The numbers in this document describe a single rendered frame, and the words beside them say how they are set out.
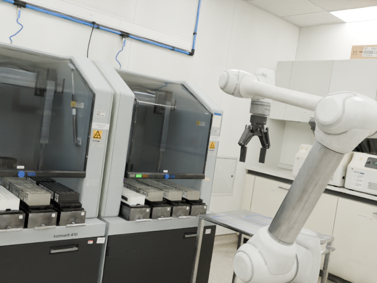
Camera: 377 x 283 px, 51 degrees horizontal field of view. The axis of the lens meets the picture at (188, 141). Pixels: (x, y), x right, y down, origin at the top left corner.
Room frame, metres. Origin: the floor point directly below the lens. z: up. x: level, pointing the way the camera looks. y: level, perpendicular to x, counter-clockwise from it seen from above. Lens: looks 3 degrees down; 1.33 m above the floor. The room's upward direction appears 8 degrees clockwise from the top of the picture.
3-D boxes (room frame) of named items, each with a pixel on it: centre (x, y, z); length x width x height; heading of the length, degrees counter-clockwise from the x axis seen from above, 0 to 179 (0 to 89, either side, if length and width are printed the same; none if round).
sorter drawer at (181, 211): (2.64, 0.19, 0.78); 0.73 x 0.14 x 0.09; 41
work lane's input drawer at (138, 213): (2.44, 0.42, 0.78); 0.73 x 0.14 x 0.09; 41
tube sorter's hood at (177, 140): (2.59, 0.25, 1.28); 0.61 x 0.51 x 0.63; 131
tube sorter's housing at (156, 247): (2.74, 0.38, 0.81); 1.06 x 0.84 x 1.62; 41
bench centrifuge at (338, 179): (4.15, -1.54, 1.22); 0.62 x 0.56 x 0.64; 129
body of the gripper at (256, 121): (1.77, -0.30, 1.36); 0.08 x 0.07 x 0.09; 131
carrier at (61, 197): (2.00, 0.57, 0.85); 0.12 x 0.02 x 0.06; 132
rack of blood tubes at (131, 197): (2.34, 0.34, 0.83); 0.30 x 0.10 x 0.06; 41
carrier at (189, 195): (2.57, -0.07, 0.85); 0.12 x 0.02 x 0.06; 130
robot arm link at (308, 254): (1.53, -0.49, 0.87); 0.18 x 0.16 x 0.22; 125
